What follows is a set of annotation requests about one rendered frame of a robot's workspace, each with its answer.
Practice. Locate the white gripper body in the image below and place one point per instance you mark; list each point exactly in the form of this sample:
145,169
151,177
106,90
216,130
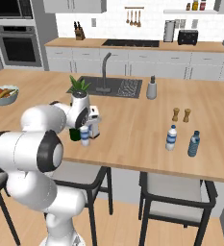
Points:
94,128

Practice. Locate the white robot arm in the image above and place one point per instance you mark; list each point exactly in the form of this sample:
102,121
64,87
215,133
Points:
23,150

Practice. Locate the white plastic bottle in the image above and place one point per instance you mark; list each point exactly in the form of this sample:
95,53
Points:
85,137

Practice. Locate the dark green glass bottle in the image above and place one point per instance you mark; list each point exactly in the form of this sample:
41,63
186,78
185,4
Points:
74,134

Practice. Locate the green potted plant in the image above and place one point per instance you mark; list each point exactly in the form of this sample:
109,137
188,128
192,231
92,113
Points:
79,84

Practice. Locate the dark grey sink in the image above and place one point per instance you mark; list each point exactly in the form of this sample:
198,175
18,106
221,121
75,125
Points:
123,87

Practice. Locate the grey tap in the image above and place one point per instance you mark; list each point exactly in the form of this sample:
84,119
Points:
104,72

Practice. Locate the grey soap dispenser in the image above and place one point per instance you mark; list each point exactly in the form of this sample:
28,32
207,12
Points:
151,89

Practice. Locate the white bottle with blue label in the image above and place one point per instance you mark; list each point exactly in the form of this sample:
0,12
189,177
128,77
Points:
171,138

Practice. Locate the white lower cupboards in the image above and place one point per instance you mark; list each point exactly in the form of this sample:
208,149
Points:
139,62

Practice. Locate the white cupboards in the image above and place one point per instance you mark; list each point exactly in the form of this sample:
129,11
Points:
73,5
139,62

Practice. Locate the black hob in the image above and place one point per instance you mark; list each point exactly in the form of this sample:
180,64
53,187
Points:
131,43

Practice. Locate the wooden knife block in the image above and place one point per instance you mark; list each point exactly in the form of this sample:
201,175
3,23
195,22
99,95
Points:
79,33

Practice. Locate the grey bowl of fruit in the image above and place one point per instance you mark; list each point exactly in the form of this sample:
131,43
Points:
3,96

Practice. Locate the blue plastic bottle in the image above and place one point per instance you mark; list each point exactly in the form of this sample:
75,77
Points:
194,144

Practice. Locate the hanging wooden utensil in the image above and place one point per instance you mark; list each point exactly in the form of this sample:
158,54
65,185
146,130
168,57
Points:
131,18
127,17
135,18
139,19

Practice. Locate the grey cutting board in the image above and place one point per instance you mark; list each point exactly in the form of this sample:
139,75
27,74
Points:
169,31

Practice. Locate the white upper cupboards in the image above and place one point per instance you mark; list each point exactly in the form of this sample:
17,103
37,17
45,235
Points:
73,5

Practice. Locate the black toaster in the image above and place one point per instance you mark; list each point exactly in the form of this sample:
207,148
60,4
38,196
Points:
187,37

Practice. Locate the steel microwave oven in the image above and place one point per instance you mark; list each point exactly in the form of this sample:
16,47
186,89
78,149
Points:
11,8

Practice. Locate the small brown jar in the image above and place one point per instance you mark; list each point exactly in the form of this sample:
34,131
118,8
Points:
188,7

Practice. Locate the yellow jar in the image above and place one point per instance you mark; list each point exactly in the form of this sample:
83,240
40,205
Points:
195,5

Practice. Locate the red jar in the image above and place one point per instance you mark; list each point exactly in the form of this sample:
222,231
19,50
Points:
203,5

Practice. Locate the steel wall oven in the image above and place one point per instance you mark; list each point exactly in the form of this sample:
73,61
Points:
19,46

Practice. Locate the wooden utensil rail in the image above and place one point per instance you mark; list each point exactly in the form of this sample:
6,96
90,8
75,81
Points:
134,7

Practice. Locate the white wall shelf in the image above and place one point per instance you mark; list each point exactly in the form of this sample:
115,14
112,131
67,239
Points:
190,12

